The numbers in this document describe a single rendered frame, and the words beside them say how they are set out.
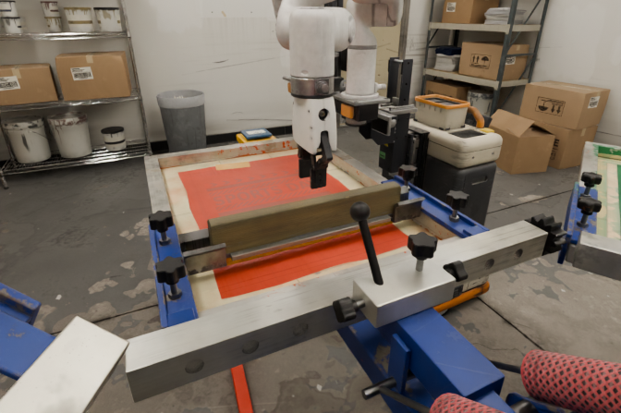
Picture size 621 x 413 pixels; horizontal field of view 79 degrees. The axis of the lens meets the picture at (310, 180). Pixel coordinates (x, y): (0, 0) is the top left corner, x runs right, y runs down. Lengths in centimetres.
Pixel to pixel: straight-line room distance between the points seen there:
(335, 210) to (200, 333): 37
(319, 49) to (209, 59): 378
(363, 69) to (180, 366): 101
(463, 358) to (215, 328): 29
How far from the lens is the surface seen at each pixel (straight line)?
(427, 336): 51
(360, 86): 128
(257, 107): 459
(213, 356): 51
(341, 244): 80
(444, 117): 180
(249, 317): 52
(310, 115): 64
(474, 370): 49
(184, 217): 94
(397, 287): 51
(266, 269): 74
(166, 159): 125
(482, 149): 177
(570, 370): 47
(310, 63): 63
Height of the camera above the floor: 140
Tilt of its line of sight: 24 degrees down
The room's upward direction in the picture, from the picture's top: straight up
